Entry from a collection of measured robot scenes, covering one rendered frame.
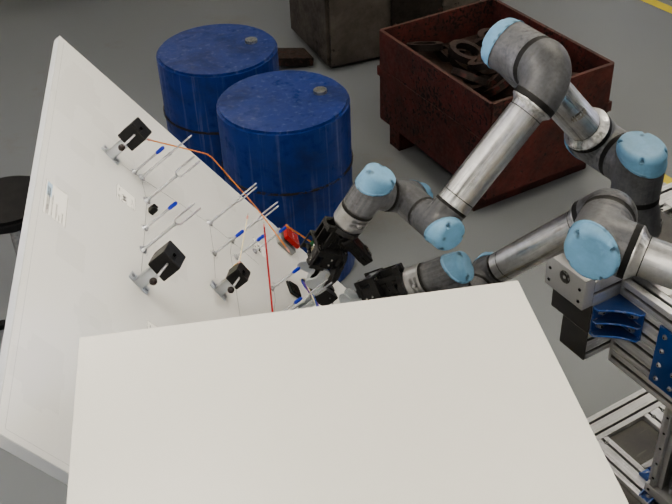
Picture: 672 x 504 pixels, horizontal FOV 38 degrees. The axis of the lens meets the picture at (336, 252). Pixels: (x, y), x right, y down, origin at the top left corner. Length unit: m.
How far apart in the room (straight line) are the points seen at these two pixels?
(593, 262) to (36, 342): 1.08
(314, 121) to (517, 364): 2.67
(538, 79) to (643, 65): 3.94
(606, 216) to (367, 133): 3.22
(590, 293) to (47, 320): 1.36
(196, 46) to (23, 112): 1.68
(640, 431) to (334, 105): 1.61
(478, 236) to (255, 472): 3.49
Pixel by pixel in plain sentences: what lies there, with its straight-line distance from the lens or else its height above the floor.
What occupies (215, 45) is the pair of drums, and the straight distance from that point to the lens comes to 4.29.
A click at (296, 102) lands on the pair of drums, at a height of 0.78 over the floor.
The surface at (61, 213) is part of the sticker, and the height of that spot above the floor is 1.64.
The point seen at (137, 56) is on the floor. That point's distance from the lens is 6.16.
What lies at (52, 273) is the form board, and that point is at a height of 1.64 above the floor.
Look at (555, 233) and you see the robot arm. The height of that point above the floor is 1.30.
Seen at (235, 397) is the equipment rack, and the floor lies 1.85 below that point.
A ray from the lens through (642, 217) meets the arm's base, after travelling 2.41.
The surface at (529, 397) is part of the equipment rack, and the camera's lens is 1.02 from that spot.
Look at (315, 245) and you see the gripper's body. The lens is 2.14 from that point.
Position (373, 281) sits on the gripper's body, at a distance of 2.26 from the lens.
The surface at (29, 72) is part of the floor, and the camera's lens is 6.17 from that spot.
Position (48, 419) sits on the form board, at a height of 1.62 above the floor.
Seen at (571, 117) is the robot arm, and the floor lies 1.46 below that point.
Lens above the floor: 2.57
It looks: 37 degrees down
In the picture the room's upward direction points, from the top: 3 degrees counter-clockwise
